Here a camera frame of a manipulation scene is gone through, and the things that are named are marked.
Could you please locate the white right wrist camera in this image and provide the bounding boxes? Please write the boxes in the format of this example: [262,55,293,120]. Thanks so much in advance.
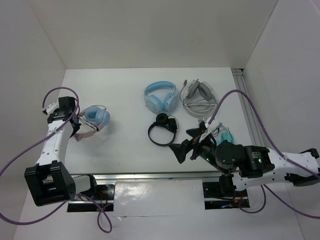
[199,117,222,143]

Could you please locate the white grey gaming headset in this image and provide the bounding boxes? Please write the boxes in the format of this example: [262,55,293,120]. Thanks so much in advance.
[179,79,218,118]

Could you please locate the white teal cat-ear headphones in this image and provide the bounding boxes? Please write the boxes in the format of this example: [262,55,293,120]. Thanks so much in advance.
[198,123,235,146]

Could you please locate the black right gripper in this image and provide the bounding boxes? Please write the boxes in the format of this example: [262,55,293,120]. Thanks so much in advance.
[165,127,228,176]

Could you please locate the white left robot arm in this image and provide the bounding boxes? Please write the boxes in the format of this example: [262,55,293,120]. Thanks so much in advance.
[24,96,99,207]

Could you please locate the aluminium front rail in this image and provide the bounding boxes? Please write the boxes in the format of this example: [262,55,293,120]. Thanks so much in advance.
[71,171,226,181]

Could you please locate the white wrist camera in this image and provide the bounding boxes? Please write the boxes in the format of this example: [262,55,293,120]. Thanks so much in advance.
[199,117,222,143]
[41,101,59,115]

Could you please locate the small black on-ear headphones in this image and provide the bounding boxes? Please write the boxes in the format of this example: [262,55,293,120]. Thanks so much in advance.
[147,112,180,147]

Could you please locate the black headphone audio cable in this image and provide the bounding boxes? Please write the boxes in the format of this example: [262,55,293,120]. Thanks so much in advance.
[77,106,108,132]

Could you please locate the pink blue cat-ear headphones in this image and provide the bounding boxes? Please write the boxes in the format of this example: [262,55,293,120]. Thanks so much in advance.
[74,105,111,142]

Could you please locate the aluminium rail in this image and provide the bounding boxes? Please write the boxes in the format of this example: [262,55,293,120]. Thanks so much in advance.
[231,68,265,147]
[71,171,226,181]

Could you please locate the aluminium right side rail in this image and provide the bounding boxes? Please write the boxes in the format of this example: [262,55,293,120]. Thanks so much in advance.
[231,68,265,147]

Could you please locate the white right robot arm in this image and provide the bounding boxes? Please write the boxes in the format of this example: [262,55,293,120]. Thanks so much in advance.
[169,127,320,197]

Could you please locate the light blue over-ear headphones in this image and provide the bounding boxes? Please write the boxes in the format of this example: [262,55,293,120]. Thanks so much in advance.
[143,81,178,113]

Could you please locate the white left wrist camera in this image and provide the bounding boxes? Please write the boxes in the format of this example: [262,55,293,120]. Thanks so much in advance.
[41,101,59,115]

